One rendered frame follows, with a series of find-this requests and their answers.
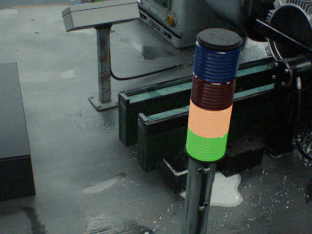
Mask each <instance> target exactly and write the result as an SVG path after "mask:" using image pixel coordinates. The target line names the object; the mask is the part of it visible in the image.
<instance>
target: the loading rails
mask: <svg viewBox="0 0 312 234"><path fill-rule="evenodd" d="M273 60H274V57H273V56H272V57H268V58H263V59H258V60H254V61H252V62H247V63H243V64H239V65H238V71H237V78H236V84H235V90H234V99H233V105H232V111H231V118H230V121H229V128H228V134H227V139H228V138H232V137H234V136H237V135H239V134H243V133H246V132H249V131H250V132H251V133H253V135H254V136H256V137H260V136H263V135H265V134H267V133H268V129H269V125H270V120H271V118H272V112H273V107H274V102H275V98H276V95H275V94H273V88H274V84H275V81H274V79H273V78H272V76H273V74H272V70H273V65H274V64H273V62H272V61H273ZM265 63H266V64H265ZM268 63H269V64H270V63H271V64H270V66H271V68H270V69H269V67H270V66H268ZM265 66H266V67H265ZM264 67H265V68H264ZM192 77H193V75H190V76H186V77H181V78H176V79H174V80H169V81H165V82H160V83H156V84H151V85H146V86H142V87H137V88H133V89H129V90H125V91H121V92H118V127H119V139H120V140H121V141H122V143H123V144H124V145H125V147H127V146H130V145H134V144H137V163H138V164H139V165H140V166H141V167H142V168H143V170H144V172H149V171H153V170H155V169H158V170H159V171H160V172H161V174H162V167H163V158H165V157H168V156H172V155H175V154H179V153H182V152H185V151H184V146H185V144H186V143H187V133H188V123H189V111H190V110H189V109H190V99H191V90H192V89H191V88H192ZM302 83H303V84H305V85H307V86H308V87H309V88H310V89H309V92H308V97H306V98H303V100H302V104H301V116H300V123H303V122H306V121H309V120H312V81H308V82H302Z"/></svg>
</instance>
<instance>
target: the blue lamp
mask: <svg viewBox="0 0 312 234"><path fill-rule="evenodd" d="M241 47H242V45H241V46H240V47H237V48H236V49H234V50H232V51H225V52H221V51H213V50H210V49H206V48H205V47H203V46H202V45H200V44H199V43H198V42H197V41H196V48H195V58H194V69H193V72H194V74H195V75H196V76H198V77H199V78H201V79H203V80H205V81H208V82H213V83H225V82H228V81H232V80H233V79H234V78H236V76H237V71H238V65H239V61H240V54H241Z"/></svg>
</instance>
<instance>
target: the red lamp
mask: <svg viewBox="0 0 312 234"><path fill-rule="evenodd" d="M236 78H237V77H236ZM236 78H234V79H233V80H232V81H228V82H225V83H213V82H208V81H205V80H203V79H201V78H199V77H198V76H196V75H195V74H194V72H193V77H192V88H191V89H192V90H191V101H192V103H193V104H194V105H195V106H196V107H199V108H201V109H203V110H207V111H222V110H225V109H228V108H229V107H231V106H232V104H233V99H234V90H235V84H236Z"/></svg>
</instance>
